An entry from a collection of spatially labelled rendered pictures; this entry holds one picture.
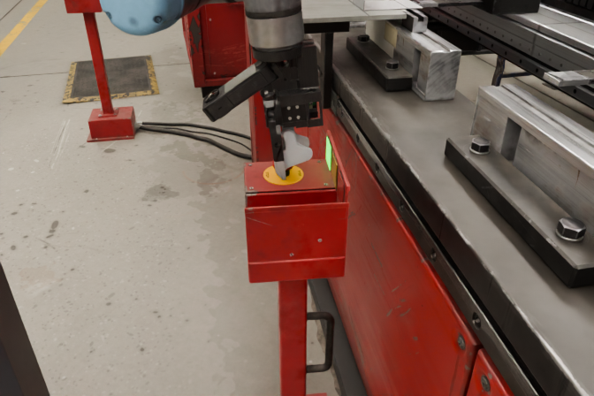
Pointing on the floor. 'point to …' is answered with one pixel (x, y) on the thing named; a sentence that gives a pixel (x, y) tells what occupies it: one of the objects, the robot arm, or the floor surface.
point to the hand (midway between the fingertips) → (278, 171)
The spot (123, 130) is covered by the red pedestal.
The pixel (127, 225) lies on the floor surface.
